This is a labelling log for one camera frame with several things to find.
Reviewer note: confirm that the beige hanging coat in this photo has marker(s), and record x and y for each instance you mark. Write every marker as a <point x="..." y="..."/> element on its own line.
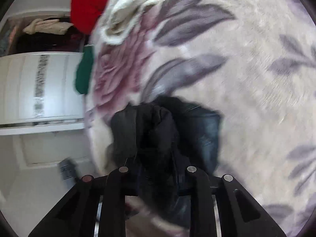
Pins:
<point x="47" y="26"/>

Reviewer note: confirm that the white sliding-door wardrobe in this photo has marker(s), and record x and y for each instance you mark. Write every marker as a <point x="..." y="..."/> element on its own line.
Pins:
<point x="37" y="89"/>

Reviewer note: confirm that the grey gloved right hand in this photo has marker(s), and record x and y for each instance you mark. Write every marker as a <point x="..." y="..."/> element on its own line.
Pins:
<point x="146" y="222"/>

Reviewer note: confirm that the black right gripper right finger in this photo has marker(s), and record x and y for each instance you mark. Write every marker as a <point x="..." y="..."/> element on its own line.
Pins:
<point x="239" y="213"/>

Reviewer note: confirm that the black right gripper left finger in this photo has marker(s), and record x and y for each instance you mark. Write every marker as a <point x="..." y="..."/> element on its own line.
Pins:
<point x="76" y="212"/>

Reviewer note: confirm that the black leather jacket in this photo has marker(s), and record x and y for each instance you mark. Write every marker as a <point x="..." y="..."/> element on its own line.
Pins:
<point x="157" y="141"/>

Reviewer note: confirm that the floral fleece bed blanket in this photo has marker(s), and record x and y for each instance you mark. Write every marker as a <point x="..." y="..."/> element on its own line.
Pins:
<point x="251" y="60"/>

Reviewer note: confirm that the green folded garment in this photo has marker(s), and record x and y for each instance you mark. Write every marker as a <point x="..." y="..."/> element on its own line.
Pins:
<point x="84" y="70"/>

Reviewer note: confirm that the cream fleece folded garment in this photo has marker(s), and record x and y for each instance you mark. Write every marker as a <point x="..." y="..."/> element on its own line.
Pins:
<point x="119" y="18"/>

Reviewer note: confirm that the red quilt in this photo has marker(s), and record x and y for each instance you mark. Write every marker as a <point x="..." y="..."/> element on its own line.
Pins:
<point x="85" y="13"/>

